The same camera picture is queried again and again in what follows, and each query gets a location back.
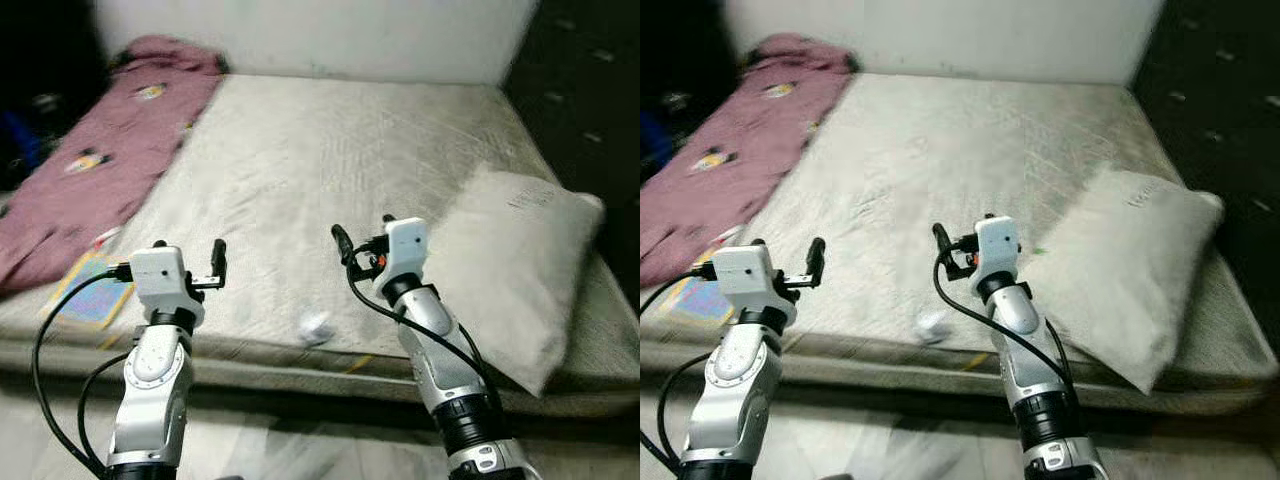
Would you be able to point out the grey quilted mattress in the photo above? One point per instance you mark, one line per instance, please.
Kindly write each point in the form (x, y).
(930, 170)
(300, 170)

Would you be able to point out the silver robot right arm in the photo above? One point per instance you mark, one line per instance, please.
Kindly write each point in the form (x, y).
(1030, 350)
(440, 350)

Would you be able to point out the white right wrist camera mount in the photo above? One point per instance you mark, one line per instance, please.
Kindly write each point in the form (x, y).
(405, 250)
(995, 250)

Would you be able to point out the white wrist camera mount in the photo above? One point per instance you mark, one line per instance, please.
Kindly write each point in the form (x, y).
(745, 275)
(405, 250)
(995, 250)
(160, 275)

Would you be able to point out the white paper ball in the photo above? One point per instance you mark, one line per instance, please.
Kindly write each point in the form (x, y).
(316, 328)
(935, 325)

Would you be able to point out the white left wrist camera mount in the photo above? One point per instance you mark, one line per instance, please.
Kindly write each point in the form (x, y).
(745, 275)
(160, 275)

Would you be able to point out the black tufted headboard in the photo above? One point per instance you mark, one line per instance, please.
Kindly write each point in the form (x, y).
(580, 100)
(1210, 100)

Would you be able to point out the white lettered pillow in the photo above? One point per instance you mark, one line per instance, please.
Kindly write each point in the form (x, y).
(500, 270)
(1120, 270)

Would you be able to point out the colourful picture book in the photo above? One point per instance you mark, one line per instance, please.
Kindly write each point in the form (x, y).
(695, 302)
(90, 300)

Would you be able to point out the purple cartoon print blanket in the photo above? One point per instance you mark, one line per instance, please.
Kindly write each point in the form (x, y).
(100, 170)
(730, 170)

